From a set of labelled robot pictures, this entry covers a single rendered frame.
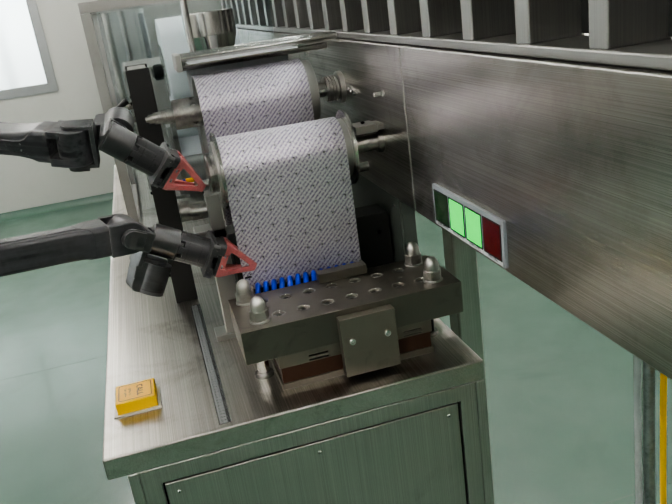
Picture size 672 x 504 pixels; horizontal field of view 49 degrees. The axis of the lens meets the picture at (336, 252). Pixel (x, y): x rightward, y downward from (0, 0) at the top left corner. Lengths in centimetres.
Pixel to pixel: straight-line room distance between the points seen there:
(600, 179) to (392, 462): 73
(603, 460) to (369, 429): 142
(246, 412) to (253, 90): 69
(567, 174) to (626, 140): 12
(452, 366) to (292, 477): 34
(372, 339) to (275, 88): 61
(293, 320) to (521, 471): 146
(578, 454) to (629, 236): 189
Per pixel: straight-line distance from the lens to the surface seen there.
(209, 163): 139
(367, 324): 127
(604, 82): 80
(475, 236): 112
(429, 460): 140
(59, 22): 691
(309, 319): 126
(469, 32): 107
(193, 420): 129
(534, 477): 255
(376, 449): 135
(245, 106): 159
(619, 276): 83
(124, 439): 130
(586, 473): 257
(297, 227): 141
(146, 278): 137
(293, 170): 139
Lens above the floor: 155
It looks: 20 degrees down
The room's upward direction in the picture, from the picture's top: 8 degrees counter-clockwise
